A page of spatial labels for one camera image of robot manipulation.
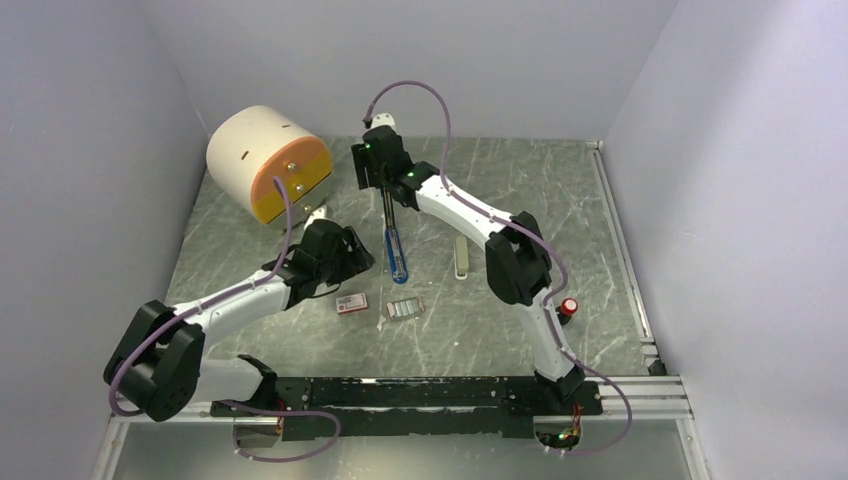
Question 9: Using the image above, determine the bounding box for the blue black stapler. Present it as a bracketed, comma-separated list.
[380, 189, 409, 284]

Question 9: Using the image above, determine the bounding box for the red staples box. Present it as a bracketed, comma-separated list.
[336, 293, 369, 315]

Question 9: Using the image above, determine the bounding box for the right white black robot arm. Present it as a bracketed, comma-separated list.
[351, 124, 585, 414]

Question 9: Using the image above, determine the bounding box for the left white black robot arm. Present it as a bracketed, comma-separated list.
[103, 219, 375, 422]

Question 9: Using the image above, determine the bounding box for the round white orange drawer box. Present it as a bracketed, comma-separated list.
[206, 105, 333, 228]

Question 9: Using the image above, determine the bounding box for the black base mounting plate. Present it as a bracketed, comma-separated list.
[210, 374, 604, 443]

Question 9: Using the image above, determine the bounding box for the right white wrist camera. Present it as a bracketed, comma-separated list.
[370, 112, 396, 130]

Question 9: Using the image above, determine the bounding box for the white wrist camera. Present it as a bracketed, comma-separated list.
[304, 205, 329, 228]
[370, 112, 396, 130]

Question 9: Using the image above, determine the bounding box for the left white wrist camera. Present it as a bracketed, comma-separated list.
[304, 205, 329, 228]

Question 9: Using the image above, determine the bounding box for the right side aluminium rail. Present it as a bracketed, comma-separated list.
[586, 140, 668, 376]

